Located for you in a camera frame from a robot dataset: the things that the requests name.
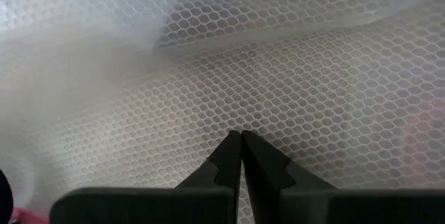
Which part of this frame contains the white mesh pouch pink zipper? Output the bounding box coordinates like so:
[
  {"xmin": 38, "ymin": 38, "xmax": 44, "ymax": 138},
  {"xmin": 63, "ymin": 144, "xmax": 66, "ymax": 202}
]
[{"xmin": 0, "ymin": 0, "xmax": 445, "ymax": 224}]

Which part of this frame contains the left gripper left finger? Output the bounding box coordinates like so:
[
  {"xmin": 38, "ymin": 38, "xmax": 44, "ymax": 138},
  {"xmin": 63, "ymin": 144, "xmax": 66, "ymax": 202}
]
[{"xmin": 50, "ymin": 130, "xmax": 243, "ymax": 224}]

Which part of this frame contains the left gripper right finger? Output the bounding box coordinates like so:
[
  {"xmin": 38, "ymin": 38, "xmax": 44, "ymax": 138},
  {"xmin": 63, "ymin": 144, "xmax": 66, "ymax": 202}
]
[{"xmin": 242, "ymin": 130, "xmax": 445, "ymax": 224}]

